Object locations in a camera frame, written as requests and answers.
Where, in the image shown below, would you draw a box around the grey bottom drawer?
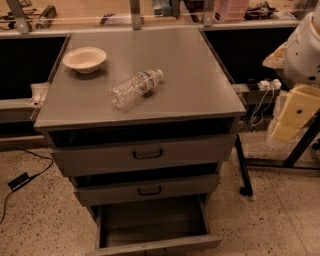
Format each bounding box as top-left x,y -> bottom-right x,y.
85,195 -> 222,256

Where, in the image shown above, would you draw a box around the clear plastic water bottle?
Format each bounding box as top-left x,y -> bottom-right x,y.
109,69 -> 163,109

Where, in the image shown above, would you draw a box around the grey middle drawer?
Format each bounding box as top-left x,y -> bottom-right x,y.
74,174 -> 220,206

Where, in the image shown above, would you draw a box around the grey top drawer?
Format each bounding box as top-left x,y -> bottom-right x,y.
51,134 -> 235,176

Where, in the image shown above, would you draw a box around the black tool on shelf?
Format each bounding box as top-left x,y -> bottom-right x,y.
35,5 -> 57,29

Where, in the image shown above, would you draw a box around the white paper bowl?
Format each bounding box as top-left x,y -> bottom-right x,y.
63,47 -> 107,74

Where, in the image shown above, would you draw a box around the black power adapter with cable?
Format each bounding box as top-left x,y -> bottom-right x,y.
0,147 -> 54,224

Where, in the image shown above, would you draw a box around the pink plastic basket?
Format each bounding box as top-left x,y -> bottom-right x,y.
214,0 -> 249,22

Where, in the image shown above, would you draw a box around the grey drawer cabinet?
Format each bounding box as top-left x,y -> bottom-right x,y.
33,26 -> 248,211

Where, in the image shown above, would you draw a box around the black table leg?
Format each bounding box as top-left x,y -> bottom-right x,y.
235,135 -> 253,197

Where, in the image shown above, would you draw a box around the grey drawer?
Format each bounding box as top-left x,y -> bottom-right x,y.
51,134 -> 235,176
74,174 -> 220,206
85,195 -> 222,256

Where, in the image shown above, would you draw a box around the dark side table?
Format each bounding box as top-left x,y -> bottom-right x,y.
240,112 -> 320,177

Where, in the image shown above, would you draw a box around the white plugs on power strip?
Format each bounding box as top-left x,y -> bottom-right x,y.
258,79 -> 281,90

